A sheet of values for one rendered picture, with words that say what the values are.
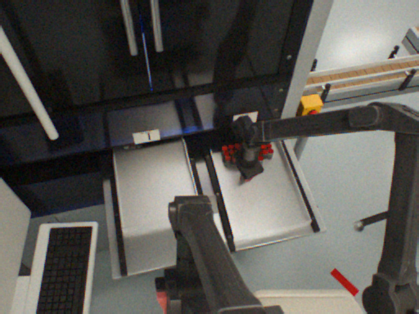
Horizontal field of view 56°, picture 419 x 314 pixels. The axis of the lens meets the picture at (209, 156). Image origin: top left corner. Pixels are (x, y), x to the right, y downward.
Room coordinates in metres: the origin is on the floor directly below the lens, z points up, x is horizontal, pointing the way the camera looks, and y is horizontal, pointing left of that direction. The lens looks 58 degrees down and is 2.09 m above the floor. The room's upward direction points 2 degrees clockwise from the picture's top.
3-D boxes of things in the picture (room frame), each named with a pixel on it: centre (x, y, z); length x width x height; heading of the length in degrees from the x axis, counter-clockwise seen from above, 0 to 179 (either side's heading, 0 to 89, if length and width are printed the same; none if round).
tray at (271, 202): (0.64, -0.17, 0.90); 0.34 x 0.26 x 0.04; 15
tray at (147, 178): (0.65, 0.19, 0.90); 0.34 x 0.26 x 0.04; 16
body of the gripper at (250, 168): (0.66, -0.12, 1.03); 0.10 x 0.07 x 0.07; 29
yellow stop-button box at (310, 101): (0.92, -0.35, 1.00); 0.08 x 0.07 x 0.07; 16
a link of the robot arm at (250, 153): (0.67, -0.12, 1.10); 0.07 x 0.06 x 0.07; 23
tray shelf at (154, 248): (0.63, 0.01, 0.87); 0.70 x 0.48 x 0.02; 106
